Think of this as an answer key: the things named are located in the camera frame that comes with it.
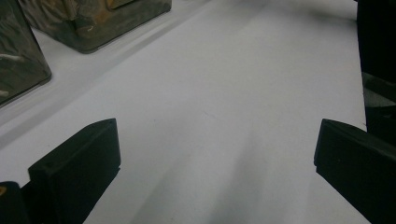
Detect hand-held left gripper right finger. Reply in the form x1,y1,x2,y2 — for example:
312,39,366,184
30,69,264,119
313,118,396,224

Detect white table cover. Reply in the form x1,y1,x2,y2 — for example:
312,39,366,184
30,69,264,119
0,0,368,224

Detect white chopstick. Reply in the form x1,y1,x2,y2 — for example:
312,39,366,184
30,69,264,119
0,53,25,63

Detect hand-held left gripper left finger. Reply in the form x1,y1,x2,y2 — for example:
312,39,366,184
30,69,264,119
0,118,122,224

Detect smoky clear plastic bin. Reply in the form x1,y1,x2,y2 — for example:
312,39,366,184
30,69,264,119
0,0,53,107
17,0,173,54

